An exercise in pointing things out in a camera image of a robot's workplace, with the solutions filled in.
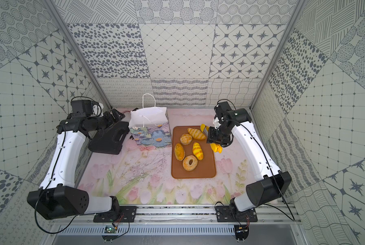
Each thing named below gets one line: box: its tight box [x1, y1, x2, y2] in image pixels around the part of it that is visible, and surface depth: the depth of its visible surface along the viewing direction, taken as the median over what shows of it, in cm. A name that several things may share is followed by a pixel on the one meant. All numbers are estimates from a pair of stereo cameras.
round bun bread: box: [179, 133, 193, 145], surface depth 100 cm
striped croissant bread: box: [187, 127, 206, 141], surface depth 103 cm
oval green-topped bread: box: [174, 142, 186, 161], surface depth 92 cm
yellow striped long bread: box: [192, 141, 204, 161], surface depth 95 cm
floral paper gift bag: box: [128, 92, 172, 151], surface depth 87 cm
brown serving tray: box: [171, 125, 217, 180], surface depth 93 cm
